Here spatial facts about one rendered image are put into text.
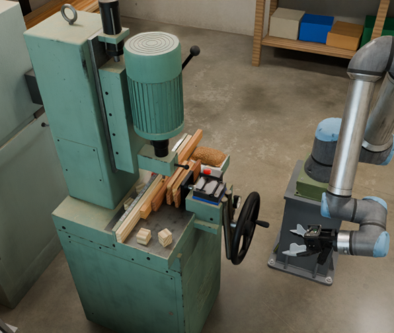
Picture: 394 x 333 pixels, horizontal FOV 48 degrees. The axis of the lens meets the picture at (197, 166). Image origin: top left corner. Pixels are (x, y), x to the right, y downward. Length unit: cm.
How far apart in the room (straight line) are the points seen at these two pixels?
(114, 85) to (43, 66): 24
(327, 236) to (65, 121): 104
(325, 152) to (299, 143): 139
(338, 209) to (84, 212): 98
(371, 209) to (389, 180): 162
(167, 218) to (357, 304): 132
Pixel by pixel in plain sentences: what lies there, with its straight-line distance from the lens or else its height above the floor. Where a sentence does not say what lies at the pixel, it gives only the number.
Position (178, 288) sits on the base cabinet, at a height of 60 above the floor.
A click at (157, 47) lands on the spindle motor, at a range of 137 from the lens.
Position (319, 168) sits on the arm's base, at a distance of 217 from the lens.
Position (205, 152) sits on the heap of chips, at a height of 93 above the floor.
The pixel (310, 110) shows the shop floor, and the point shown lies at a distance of 387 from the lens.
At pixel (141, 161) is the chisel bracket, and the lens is 165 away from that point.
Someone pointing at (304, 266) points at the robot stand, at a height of 5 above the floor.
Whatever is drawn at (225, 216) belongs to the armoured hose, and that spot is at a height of 89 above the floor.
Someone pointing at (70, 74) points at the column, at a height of 140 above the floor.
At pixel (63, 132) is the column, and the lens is 168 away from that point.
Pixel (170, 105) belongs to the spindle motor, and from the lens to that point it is 143.
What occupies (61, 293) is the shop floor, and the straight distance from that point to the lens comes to 263.
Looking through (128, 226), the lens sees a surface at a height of 93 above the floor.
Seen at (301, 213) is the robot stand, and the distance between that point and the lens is 230.
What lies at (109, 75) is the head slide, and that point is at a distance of 145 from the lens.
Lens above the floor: 210
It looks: 41 degrees down
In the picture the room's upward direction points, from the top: 1 degrees counter-clockwise
